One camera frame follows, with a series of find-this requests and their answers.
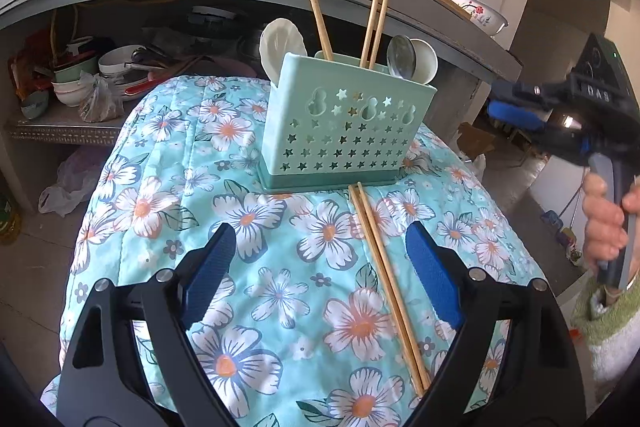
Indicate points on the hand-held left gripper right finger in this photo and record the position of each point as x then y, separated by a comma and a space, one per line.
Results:
435, 277

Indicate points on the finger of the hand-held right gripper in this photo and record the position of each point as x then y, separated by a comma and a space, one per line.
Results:
515, 117
530, 94

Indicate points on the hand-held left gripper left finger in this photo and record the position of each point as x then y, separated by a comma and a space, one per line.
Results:
210, 267

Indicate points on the metal spoon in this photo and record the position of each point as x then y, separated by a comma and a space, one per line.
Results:
400, 57

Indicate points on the green star-cutout utensil holder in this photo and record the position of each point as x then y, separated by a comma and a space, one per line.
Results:
325, 147

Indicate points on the white shell-shaped ceramic spoon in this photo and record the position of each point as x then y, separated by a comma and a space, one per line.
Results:
280, 47

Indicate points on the person's right forearm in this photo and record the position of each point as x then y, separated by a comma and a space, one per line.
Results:
610, 337

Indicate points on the person's right hand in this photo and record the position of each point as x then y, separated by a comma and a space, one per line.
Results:
597, 227

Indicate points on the cardboard box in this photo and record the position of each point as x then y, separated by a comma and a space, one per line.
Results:
475, 139

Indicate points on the floral quilted blanket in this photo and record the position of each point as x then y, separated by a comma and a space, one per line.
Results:
275, 287

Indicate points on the floral enamel basin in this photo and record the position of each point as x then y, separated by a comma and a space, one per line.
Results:
480, 14

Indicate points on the white round ceramic spoon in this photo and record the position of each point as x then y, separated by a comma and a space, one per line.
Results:
427, 64

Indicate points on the white plastic bag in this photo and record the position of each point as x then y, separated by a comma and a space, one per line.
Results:
70, 182

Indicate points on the clear plastic bag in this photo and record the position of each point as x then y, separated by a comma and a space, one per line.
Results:
100, 99

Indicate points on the yellow oil bottle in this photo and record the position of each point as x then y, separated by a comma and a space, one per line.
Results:
7, 222

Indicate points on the pile of bowls and pans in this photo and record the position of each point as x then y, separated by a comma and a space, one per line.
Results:
120, 62

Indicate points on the black cooker pot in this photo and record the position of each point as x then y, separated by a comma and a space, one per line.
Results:
210, 24

